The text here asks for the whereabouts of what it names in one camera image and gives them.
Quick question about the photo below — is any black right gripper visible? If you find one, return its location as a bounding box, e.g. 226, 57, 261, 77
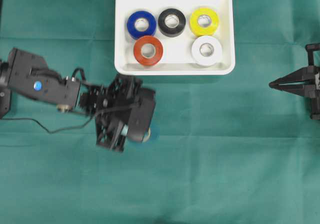
269, 43, 320, 120

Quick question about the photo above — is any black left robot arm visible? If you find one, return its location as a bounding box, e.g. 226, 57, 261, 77
0, 48, 141, 152

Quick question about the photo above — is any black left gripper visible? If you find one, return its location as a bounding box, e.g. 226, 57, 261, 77
78, 74, 143, 152

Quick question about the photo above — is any blue tape roll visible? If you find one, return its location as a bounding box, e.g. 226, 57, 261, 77
126, 11, 157, 40

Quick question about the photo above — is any orange tape roll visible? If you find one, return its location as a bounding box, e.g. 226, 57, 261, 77
133, 36, 164, 66

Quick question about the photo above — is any black tape roll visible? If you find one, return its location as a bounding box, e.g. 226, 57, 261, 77
158, 8, 186, 38

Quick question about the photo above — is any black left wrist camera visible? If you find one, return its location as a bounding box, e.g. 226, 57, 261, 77
127, 88, 156, 142

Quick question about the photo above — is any yellow tape roll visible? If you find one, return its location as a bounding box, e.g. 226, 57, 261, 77
189, 8, 220, 36

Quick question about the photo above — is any white plastic tray case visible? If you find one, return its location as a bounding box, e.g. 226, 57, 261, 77
114, 0, 236, 76

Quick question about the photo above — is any green tape roll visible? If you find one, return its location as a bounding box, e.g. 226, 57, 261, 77
128, 123, 159, 148

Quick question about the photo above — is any black camera cable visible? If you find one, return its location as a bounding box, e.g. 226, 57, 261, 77
0, 103, 140, 135

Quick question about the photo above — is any white tape roll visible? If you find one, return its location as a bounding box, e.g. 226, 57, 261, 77
191, 36, 223, 67

